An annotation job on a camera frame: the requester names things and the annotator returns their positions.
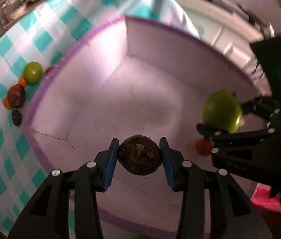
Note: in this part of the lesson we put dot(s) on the wrinkled dark red apple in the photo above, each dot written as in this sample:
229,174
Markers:
16,96

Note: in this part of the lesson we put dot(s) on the teal checkered tablecloth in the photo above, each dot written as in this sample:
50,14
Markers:
43,36

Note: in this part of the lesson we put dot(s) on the dark brown dried fruit large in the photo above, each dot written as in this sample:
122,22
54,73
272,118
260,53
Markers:
16,118

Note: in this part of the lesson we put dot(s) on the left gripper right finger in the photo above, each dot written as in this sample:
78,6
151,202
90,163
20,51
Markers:
232,214

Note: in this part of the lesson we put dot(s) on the purple-edged cardboard box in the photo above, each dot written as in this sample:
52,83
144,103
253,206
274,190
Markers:
126,77

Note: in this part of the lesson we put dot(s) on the large green tomato front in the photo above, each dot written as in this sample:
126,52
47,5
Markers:
223,110

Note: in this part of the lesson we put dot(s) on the white kitchen cabinet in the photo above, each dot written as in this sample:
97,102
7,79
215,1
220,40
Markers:
228,33

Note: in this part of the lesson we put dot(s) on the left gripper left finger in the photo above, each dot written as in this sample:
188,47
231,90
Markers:
46,215

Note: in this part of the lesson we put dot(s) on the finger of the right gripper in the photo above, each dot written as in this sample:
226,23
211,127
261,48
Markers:
256,106
206,130

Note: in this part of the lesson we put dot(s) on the large red tomato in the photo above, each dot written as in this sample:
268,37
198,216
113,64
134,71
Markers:
204,147

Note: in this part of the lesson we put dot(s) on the orange mandarin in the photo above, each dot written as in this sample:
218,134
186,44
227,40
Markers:
22,81
6,104

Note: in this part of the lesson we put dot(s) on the small red tomato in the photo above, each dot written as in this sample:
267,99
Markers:
48,70

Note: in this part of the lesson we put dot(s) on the dark dried fruit with stem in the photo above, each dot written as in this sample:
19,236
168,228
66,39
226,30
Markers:
139,155

